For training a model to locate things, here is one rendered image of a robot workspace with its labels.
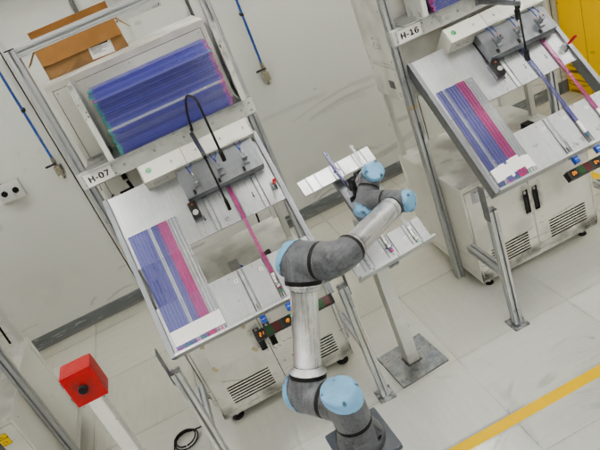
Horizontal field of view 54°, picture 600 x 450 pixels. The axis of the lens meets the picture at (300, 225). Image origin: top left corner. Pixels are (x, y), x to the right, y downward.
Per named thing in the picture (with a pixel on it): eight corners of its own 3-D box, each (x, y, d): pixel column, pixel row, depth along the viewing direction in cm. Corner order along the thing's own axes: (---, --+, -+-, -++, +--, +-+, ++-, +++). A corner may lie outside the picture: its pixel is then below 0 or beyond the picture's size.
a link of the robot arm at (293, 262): (318, 426, 174) (309, 243, 169) (279, 414, 183) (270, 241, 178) (341, 412, 183) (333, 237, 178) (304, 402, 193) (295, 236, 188)
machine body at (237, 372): (357, 362, 293) (316, 262, 265) (229, 429, 284) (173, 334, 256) (315, 299, 350) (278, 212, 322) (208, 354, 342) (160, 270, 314)
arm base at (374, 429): (394, 443, 176) (385, 420, 172) (351, 470, 174) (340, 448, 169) (371, 412, 189) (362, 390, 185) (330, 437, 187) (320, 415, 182)
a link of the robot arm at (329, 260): (337, 255, 161) (414, 179, 194) (306, 254, 168) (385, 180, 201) (348, 291, 165) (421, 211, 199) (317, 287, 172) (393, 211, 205)
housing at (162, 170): (256, 146, 256) (254, 132, 243) (153, 195, 250) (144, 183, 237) (248, 131, 258) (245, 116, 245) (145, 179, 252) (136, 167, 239)
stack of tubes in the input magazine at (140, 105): (235, 103, 242) (208, 40, 229) (120, 155, 236) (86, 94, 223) (229, 97, 253) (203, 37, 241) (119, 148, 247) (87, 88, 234)
